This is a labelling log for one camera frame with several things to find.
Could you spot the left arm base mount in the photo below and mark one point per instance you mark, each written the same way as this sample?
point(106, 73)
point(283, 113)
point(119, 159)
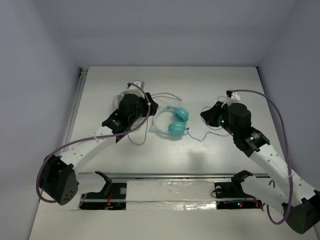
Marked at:
point(111, 197)

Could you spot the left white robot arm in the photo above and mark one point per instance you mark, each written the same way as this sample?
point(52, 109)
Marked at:
point(57, 182)

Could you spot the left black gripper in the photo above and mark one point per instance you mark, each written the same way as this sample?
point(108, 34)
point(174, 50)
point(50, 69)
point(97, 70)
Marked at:
point(151, 104)

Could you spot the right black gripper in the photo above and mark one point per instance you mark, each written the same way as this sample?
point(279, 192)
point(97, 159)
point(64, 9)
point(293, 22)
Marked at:
point(210, 115)

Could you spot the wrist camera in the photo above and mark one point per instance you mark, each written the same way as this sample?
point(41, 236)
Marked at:
point(232, 97)
point(136, 87)

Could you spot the grey white headphones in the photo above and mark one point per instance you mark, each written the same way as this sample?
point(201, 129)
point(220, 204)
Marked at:
point(118, 98)

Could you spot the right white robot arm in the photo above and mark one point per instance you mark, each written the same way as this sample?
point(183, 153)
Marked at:
point(292, 197)

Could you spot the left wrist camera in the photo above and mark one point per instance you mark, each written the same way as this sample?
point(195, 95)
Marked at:
point(136, 87)

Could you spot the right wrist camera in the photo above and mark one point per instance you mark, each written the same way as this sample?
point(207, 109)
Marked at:
point(232, 97)

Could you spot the aluminium rail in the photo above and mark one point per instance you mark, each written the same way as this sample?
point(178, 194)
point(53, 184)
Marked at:
point(167, 176)

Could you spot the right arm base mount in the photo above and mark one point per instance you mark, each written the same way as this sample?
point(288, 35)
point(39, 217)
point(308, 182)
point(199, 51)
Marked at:
point(230, 194)

